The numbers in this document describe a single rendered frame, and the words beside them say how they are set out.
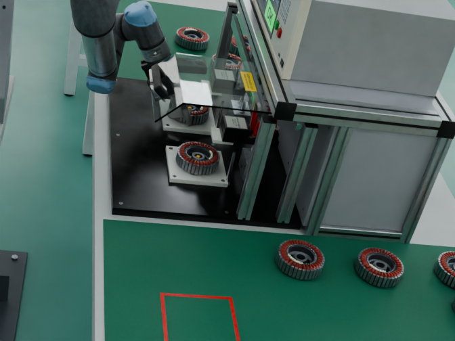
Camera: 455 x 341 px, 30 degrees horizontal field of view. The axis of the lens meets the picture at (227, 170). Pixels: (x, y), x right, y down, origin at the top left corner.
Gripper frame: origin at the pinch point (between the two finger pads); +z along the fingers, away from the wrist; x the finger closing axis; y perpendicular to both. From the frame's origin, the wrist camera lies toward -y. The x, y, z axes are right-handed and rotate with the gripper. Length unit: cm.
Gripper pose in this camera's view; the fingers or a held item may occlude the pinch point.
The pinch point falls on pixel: (189, 111)
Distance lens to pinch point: 240.6
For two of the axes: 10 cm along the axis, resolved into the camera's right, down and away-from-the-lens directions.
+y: -9.4, 3.3, 0.8
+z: 3.1, 7.5, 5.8
